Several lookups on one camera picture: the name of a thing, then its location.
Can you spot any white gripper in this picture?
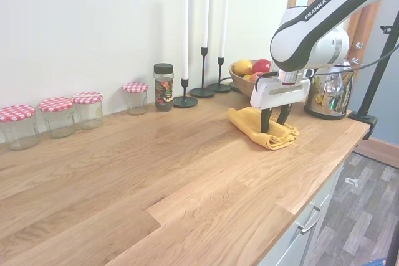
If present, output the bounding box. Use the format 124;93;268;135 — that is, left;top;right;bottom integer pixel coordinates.
249;75;312;135

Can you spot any yellow cloth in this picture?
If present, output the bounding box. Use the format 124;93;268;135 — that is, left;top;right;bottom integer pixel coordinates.
228;107;301;151

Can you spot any orange red mango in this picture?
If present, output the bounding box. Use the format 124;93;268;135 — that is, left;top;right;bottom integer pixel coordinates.
242;72;266;84

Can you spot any beige fruit bowl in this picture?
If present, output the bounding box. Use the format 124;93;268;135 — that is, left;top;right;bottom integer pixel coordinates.
228;59;276;98

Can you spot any red apple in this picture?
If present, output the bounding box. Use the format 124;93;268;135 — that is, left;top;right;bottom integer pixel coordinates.
252;58;272;74

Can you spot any yellow lemon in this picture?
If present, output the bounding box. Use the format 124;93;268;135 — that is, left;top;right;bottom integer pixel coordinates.
234;59;254;76

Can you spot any shiny steel kettle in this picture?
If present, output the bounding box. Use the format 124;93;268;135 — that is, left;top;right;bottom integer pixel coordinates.
304;57;364;121

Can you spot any tall black candle holder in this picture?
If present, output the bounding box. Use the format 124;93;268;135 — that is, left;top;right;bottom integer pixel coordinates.
189;46;216;98

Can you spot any short black candle holder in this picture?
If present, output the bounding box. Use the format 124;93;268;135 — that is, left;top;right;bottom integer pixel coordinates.
172;77;200;109

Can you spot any spice jar black lid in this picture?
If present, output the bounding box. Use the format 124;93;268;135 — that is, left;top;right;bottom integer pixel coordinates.
153;63;175;112

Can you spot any white kitchen cabinet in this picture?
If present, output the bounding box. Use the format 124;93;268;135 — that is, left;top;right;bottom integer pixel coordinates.
258;153;347;266

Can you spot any brown wooden door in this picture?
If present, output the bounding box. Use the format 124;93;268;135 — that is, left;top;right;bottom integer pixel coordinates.
294;0;383;63

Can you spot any glass jar red checked lid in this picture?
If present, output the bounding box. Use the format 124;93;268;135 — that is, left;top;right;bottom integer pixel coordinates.
0;105;41;151
122;82;149;116
38;97;76;140
72;91;105;131

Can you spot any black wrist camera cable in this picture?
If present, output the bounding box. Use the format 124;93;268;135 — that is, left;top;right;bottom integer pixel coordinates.
254;72;279;92

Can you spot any black Ulanzi camera clamp stand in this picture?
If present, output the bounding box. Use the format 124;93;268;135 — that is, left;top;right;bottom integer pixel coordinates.
348;7;399;141

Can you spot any silver drawer handle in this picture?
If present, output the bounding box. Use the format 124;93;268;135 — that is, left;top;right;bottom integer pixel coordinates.
297;204;322;234

